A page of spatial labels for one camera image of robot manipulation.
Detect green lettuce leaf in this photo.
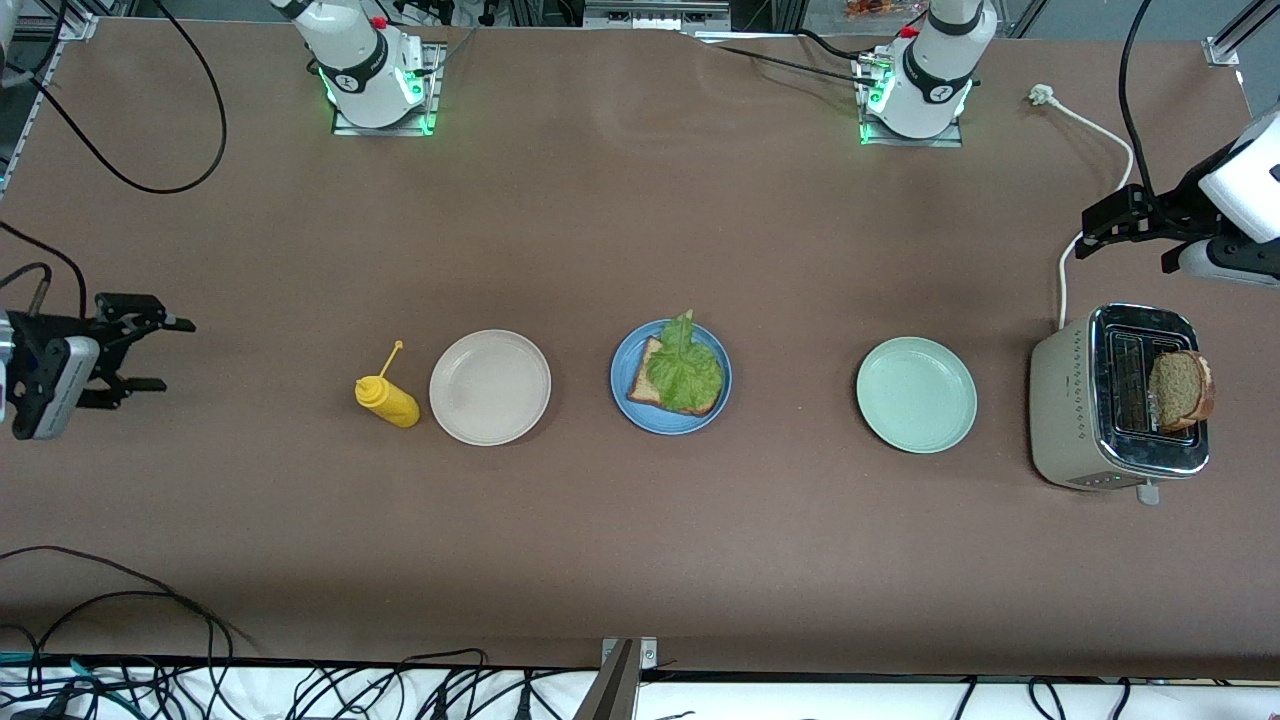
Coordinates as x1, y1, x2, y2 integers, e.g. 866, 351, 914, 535
646, 309, 725, 414

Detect black looped cable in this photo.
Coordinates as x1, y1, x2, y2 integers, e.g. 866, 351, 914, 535
0, 545, 241, 666

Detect tangled black cables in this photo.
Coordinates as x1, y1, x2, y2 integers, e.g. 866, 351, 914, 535
0, 648, 601, 720

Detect yellow mustard squeeze bottle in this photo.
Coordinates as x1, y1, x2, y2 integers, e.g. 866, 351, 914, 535
354, 340, 422, 429

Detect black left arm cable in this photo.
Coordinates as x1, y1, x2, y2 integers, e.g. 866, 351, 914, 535
1118, 0, 1186, 216

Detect aluminium table edge bracket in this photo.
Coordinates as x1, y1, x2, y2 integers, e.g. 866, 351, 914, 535
573, 637, 659, 720

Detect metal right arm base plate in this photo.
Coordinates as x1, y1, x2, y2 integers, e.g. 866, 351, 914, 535
332, 42, 446, 137

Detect brown bread slice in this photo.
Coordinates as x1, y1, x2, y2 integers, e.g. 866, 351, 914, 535
1146, 350, 1217, 433
626, 336, 723, 419

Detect mint green round plate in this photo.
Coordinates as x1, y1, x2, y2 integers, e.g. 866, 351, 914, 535
856, 336, 978, 455

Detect beige round plate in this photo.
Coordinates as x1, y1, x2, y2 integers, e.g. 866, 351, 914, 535
429, 329, 553, 447

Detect blue round plate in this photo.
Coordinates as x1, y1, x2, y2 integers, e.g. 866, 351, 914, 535
610, 318, 733, 436

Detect beige chrome toaster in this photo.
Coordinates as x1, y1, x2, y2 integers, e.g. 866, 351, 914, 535
1029, 303, 1211, 506

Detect black cable on table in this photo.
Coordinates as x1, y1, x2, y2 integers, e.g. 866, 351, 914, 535
690, 28, 886, 89

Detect brown table cover sheet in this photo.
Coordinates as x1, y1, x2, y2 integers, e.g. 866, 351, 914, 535
0, 18, 1280, 681

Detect white toaster power cable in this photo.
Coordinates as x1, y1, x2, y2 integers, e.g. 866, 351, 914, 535
1028, 84, 1136, 331

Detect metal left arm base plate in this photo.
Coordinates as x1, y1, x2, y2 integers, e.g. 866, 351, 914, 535
856, 55, 966, 149

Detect silver metal frame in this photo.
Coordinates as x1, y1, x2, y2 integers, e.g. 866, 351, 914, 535
583, 0, 731, 31

